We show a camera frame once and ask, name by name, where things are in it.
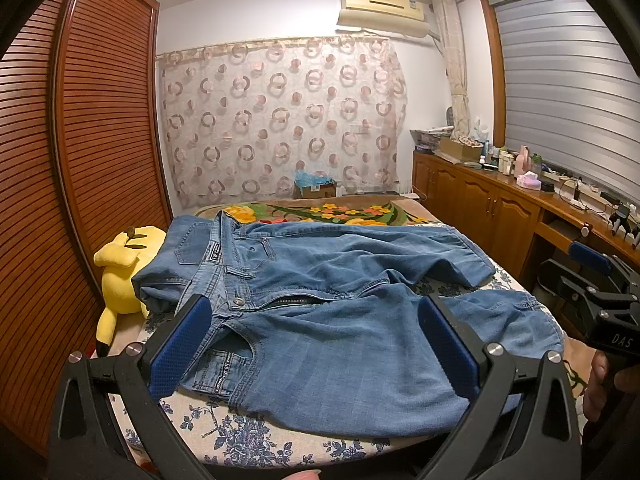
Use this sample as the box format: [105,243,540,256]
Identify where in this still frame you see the blue denim jeans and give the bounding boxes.
[132,214,564,438]

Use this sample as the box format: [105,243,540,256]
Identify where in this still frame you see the person right hand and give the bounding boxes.
[582,350,640,422]

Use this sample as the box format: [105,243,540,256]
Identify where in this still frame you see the wooden sideboard cabinet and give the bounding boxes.
[412,151,639,290]

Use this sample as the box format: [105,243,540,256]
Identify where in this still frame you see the blue floral white quilt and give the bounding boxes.
[107,261,594,469]

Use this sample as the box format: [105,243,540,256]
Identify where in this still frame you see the pink tissue pack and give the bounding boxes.
[516,171,541,191]

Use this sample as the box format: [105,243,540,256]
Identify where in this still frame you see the pink bottle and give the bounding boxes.
[513,145,530,178]

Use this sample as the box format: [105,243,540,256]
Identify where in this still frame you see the yellow plush toy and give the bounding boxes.
[93,226,166,358]

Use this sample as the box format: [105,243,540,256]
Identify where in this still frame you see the grey window roller blind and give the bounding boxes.
[489,0,640,200]

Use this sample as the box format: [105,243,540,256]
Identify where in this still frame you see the cardboard box on sideboard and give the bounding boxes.
[438,138,483,162]

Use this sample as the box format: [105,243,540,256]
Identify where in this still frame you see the stack of newspapers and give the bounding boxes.
[410,126,454,154]

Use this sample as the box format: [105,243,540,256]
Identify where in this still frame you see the colourful floral bed blanket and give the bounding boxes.
[195,194,438,226]

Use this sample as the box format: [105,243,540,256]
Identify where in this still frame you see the brown louvered wardrobe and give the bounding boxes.
[1,0,171,455]

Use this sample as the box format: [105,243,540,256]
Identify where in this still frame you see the cardboard box with blue bag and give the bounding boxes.
[293,170,336,200]

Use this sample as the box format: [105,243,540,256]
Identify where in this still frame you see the tied beige side curtain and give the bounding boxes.
[432,0,470,140]

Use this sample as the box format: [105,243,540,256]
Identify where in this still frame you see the circle patterned sheer curtain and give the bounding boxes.
[156,36,407,209]

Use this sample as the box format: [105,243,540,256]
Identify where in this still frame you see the beige wall air conditioner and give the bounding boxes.
[337,0,430,38]

